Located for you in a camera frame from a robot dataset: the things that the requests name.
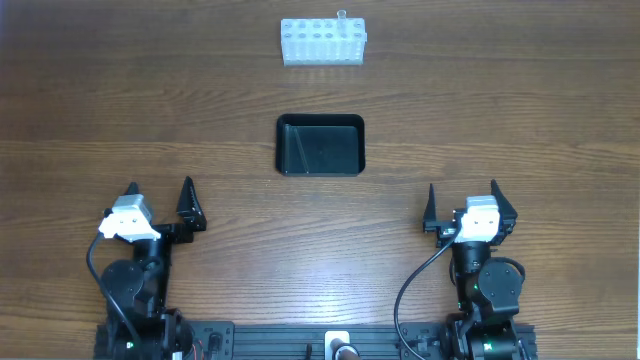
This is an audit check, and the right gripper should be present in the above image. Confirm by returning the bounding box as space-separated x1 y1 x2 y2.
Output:
422 178 519 249

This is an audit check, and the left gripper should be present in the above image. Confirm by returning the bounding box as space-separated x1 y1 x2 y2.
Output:
123 175 208 247

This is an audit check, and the black tray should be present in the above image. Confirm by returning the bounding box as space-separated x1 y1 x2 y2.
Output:
275 113 367 178

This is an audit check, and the white test tube rack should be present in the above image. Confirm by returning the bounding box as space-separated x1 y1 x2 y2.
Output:
279 17 369 68

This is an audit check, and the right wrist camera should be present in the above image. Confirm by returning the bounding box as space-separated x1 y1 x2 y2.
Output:
453 195 502 245

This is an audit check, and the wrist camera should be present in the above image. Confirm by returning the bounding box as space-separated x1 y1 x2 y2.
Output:
453 195 502 245
97 193 162 244

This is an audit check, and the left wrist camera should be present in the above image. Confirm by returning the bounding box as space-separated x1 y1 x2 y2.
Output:
97 193 162 244

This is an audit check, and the black cable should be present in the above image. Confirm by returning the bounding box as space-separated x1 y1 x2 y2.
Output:
393 227 464 360
85 232 147 354

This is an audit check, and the mounting rail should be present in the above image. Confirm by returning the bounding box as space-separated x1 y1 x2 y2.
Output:
94 321 539 360

